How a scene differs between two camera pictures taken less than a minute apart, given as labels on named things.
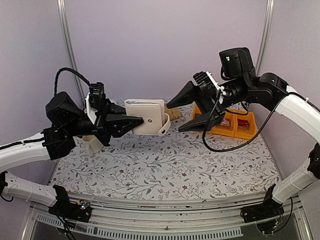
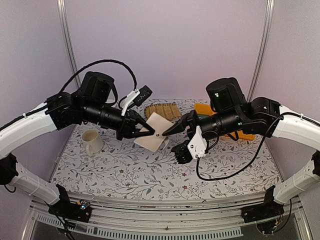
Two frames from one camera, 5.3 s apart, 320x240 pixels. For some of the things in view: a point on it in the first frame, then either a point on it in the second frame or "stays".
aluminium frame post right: [269, 13] stays
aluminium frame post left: [64, 20] stays
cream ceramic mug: [92, 144] stays
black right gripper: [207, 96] to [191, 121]
